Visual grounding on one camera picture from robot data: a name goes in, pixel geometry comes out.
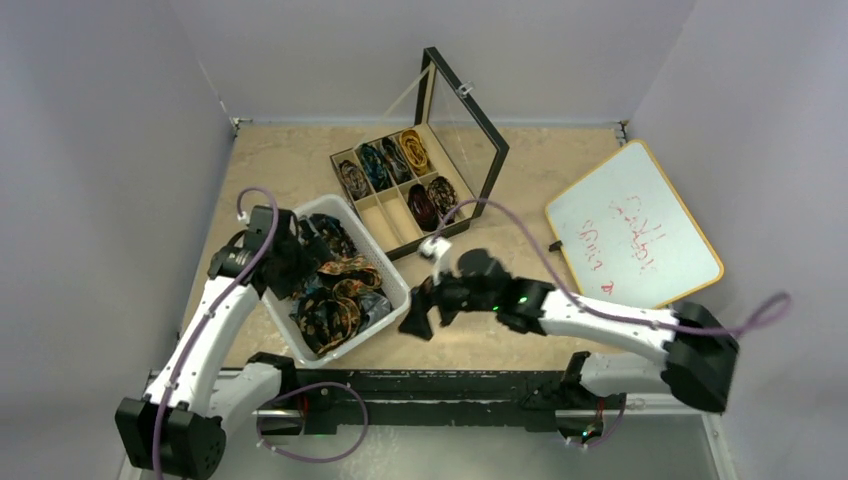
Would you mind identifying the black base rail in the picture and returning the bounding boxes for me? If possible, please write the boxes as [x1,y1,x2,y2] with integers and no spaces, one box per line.
[261,369,626,435]

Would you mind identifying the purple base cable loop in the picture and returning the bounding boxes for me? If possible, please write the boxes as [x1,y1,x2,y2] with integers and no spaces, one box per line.
[255,381,370,465]

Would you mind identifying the rolled brown dotted tie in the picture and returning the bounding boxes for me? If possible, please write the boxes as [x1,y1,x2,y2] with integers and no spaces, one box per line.
[426,176,458,217]

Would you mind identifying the white plastic basket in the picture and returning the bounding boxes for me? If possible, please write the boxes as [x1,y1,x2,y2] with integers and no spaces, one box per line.
[262,194,411,368]

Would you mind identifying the rolled blue tie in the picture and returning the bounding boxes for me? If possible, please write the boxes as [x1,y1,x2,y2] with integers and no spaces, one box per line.
[360,144,392,192]

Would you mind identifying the rolled yellow tie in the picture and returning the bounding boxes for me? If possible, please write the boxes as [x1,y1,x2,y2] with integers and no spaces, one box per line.
[398,129,432,176]

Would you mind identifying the rolled dark grey tie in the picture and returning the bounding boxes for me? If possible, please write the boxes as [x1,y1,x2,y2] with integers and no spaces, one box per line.
[380,137,412,184]

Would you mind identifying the rolled dark red tie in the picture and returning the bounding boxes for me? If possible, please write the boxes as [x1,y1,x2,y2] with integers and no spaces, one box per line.
[407,184,440,232]

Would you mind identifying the rolled brown patterned tie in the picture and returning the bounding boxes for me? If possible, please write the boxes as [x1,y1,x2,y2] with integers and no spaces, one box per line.
[338,160,370,200]

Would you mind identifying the black tie organizer box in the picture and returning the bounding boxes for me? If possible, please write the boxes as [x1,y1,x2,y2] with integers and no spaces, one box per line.
[330,47,510,260]

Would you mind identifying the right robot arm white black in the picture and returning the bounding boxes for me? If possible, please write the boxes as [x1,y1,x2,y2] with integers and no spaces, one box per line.
[398,239,739,413]

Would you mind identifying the aluminium frame rail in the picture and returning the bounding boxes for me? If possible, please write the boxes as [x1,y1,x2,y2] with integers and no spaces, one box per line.
[139,368,723,425]

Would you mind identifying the black floral tie in basket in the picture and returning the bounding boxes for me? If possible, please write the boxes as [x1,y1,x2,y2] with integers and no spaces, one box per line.
[290,213,363,357]

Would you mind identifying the grey blue tie in basket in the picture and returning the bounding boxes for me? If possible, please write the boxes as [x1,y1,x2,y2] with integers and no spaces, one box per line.
[358,292,393,332]

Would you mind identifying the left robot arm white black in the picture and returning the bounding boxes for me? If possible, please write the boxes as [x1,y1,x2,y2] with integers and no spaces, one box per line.
[115,205,317,479]

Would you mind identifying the paisley orange green tie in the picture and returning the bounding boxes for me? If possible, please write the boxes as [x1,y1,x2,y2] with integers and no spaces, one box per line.
[317,255,382,309]

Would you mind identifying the yellow framed whiteboard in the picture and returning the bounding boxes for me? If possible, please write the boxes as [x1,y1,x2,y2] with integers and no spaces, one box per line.
[545,140,725,308]

